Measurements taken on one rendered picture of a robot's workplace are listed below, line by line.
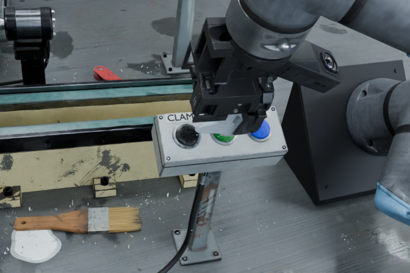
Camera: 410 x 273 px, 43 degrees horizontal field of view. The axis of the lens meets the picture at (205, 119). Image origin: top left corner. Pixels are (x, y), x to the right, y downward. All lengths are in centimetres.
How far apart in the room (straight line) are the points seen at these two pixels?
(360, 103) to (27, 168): 60
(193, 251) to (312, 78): 42
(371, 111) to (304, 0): 60
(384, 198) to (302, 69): 37
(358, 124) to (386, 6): 62
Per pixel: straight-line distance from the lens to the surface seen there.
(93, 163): 92
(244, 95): 52
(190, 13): 119
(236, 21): 45
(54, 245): 88
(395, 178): 85
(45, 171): 93
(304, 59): 54
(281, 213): 96
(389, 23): 41
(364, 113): 99
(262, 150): 69
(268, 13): 42
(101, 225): 89
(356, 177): 103
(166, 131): 66
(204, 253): 87
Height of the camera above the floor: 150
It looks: 39 degrees down
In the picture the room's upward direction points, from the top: 9 degrees clockwise
